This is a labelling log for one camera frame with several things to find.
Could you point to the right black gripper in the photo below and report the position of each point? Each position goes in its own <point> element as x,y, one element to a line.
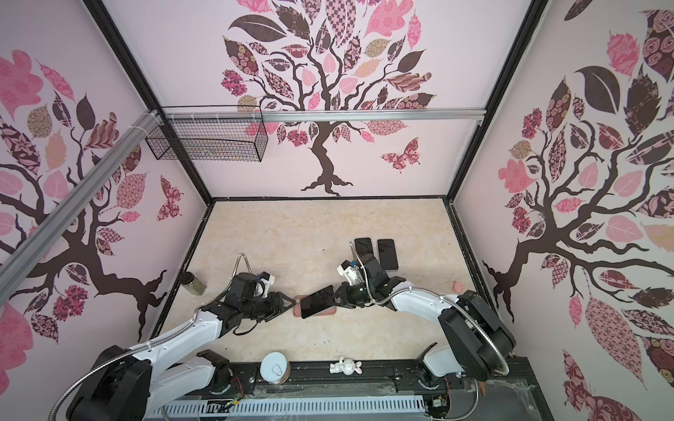
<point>346,296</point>

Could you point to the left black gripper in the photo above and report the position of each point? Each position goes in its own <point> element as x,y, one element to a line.
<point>276,305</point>

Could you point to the black phone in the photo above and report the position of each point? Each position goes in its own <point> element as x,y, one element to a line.
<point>364,247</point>
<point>310,304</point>
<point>387,253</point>

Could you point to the pink phone case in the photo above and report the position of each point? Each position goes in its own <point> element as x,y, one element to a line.
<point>297,309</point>

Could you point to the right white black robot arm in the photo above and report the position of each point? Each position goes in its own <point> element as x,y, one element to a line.
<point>478,343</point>

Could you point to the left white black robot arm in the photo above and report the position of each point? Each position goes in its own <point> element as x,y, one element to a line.
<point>131,383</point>

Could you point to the white rabbit figurine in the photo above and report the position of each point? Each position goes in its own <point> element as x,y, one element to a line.
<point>346,366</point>

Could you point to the white round can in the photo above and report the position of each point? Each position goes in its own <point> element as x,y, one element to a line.
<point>275,368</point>

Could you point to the small pink block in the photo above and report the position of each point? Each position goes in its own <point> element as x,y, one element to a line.
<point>459,287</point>

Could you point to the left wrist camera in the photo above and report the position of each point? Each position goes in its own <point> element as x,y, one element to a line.
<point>264,283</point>

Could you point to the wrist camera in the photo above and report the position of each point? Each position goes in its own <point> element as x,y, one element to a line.
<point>264,283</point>
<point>350,272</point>

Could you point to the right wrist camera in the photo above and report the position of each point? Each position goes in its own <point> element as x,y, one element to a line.
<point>350,272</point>

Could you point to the white slotted cable duct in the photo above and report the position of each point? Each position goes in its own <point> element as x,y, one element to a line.
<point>292,407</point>

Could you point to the black wire basket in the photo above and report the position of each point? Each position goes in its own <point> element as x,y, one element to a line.
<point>210,133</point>

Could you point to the back aluminium rail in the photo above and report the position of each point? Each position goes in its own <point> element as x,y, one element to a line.
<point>333,116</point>

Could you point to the aluminium rail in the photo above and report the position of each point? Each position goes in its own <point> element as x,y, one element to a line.
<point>18,266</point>
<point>333,116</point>

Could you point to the left aluminium rail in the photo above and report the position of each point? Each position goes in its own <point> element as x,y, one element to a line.
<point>18,266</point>

